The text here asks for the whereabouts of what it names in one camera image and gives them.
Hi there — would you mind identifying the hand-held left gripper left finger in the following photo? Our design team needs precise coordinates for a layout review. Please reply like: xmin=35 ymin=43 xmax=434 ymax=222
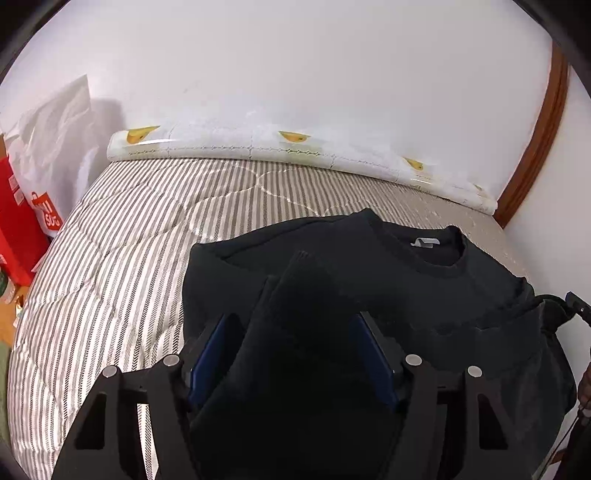
xmin=51 ymin=313 xmax=245 ymax=480

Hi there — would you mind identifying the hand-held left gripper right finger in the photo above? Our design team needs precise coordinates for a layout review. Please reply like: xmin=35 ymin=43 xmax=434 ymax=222
xmin=348 ymin=310 xmax=541 ymax=480

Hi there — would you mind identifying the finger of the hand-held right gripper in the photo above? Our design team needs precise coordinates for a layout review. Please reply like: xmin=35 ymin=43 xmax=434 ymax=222
xmin=564 ymin=291 xmax=591 ymax=325

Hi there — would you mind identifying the black sweatshirt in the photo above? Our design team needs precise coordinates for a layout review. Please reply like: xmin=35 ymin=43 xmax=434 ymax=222
xmin=182 ymin=208 xmax=578 ymax=480

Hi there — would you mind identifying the striped bed mattress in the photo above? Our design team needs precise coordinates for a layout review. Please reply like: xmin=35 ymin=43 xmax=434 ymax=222
xmin=7 ymin=157 xmax=532 ymax=480

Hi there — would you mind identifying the white roll with yellow print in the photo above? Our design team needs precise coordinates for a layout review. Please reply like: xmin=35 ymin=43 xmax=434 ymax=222
xmin=106 ymin=124 xmax=498 ymax=214

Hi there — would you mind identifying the white plastic bag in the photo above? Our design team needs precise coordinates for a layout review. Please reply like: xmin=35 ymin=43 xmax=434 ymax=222
xmin=2 ymin=74 xmax=93 ymax=238

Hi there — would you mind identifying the wooden door frame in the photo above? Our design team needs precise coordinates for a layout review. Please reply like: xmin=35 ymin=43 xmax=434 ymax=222
xmin=495 ymin=39 xmax=570 ymax=229

